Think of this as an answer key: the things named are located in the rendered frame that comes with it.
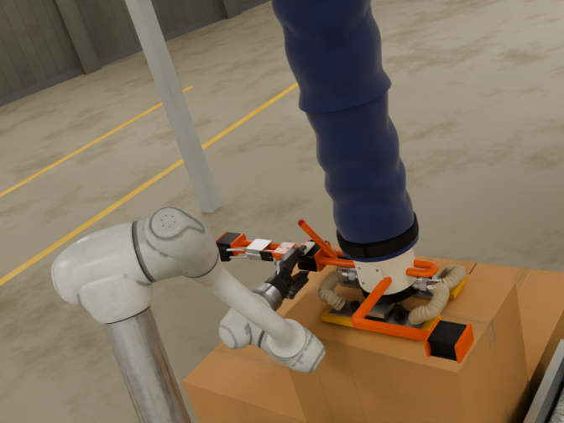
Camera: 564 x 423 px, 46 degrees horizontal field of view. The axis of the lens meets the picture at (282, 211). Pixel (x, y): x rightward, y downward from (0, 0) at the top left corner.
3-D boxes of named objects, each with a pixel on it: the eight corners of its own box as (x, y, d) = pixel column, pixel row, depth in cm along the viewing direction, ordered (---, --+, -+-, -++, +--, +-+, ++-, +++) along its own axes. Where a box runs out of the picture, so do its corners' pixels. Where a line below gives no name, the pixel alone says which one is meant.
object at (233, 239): (248, 245, 229) (244, 232, 227) (235, 257, 224) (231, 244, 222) (230, 242, 234) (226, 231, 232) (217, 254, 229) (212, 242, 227)
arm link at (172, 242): (214, 221, 146) (155, 239, 147) (188, 182, 130) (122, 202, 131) (225, 275, 140) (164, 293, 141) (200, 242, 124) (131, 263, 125)
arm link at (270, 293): (252, 315, 194) (263, 303, 198) (276, 321, 189) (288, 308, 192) (242, 289, 190) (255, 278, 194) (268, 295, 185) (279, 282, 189)
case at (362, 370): (530, 386, 208) (515, 281, 190) (479, 483, 182) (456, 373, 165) (367, 345, 246) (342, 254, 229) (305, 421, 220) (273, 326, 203)
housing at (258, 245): (276, 251, 220) (273, 239, 219) (264, 262, 216) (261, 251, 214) (260, 248, 225) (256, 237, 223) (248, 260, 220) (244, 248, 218)
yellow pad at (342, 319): (442, 319, 183) (439, 305, 181) (427, 342, 176) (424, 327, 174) (337, 301, 204) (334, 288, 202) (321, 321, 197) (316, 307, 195)
